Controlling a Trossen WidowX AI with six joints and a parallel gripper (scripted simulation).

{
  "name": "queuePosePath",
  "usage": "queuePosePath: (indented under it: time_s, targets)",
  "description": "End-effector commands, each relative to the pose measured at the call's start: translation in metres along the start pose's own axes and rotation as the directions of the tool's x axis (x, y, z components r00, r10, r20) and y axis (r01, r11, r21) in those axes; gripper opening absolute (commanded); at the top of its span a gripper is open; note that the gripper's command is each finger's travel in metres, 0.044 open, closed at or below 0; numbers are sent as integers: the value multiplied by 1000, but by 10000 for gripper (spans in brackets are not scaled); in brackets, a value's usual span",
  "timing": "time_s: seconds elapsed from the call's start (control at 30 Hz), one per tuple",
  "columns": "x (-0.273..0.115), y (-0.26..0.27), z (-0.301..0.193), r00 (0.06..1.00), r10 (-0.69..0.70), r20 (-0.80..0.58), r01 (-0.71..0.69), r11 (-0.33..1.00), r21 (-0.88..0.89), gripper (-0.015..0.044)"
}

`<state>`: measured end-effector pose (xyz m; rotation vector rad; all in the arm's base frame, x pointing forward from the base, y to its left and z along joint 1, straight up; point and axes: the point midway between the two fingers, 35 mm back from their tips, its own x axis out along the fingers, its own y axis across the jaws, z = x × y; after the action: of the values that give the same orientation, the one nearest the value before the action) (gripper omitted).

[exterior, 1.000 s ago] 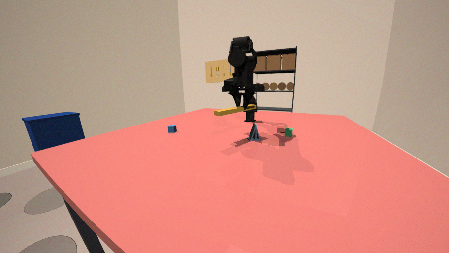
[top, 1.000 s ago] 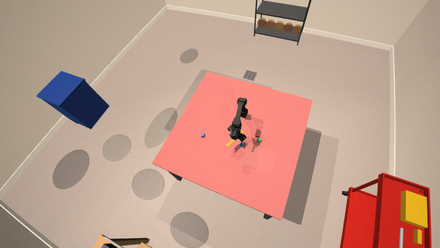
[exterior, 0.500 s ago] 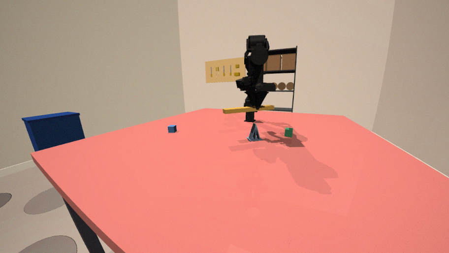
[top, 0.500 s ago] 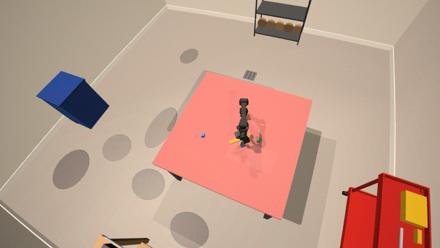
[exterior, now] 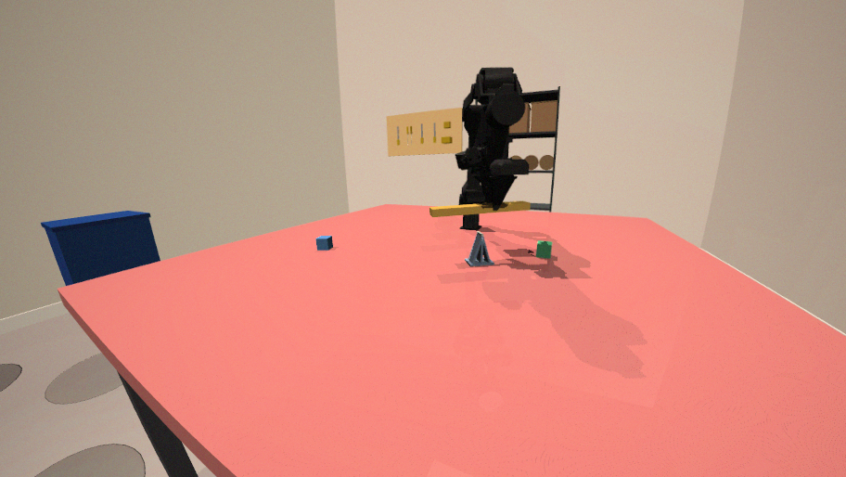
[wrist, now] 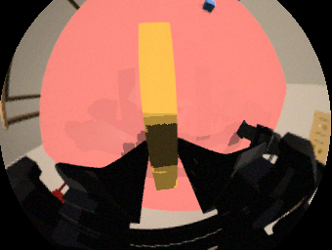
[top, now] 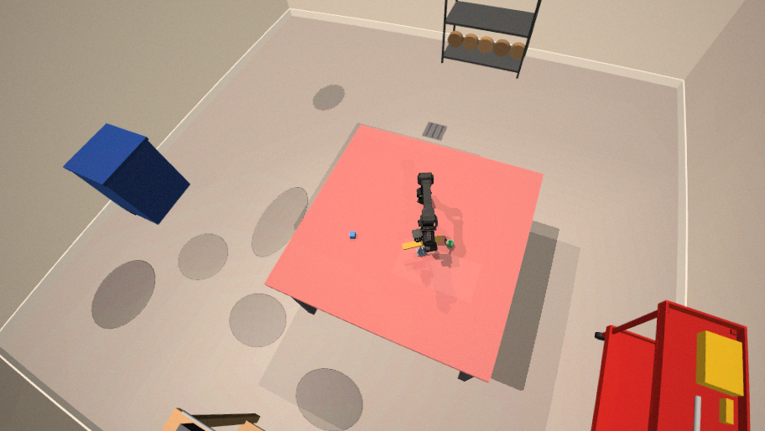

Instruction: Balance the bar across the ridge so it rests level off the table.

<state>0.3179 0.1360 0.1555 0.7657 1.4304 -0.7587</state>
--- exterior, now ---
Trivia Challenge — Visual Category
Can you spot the small green cube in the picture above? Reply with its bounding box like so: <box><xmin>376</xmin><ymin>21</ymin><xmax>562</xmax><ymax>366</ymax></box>
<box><xmin>536</xmin><ymin>240</ymin><xmax>553</xmax><ymax>259</ymax></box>

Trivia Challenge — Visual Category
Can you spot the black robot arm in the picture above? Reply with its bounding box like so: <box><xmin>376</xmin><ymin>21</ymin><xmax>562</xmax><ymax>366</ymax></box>
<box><xmin>455</xmin><ymin>67</ymin><xmax>526</xmax><ymax>230</ymax></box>

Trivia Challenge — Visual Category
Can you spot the small blue cube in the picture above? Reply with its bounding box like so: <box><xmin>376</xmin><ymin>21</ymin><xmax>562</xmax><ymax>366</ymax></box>
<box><xmin>315</xmin><ymin>236</ymin><xmax>333</xmax><ymax>251</ymax></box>

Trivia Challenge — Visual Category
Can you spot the yellow bar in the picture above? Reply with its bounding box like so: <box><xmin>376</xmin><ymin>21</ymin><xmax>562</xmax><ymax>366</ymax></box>
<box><xmin>429</xmin><ymin>201</ymin><xmax>531</xmax><ymax>217</ymax></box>

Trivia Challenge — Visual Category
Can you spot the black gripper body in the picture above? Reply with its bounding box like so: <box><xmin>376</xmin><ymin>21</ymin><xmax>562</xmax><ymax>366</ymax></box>
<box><xmin>468</xmin><ymin>132</ymin><xmax>529</xmax><ymax>176</ymax></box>

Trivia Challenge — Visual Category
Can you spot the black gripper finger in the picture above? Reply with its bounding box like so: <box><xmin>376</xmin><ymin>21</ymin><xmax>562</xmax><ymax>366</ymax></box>
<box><xmin>484</xmin><ymin>176</ymin><xmax>517</xmax><ymax>210</ymax></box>
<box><xmin>473</xmin><ymin>175</ymin><xmax>492</xmax><ymax>203</ymax></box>

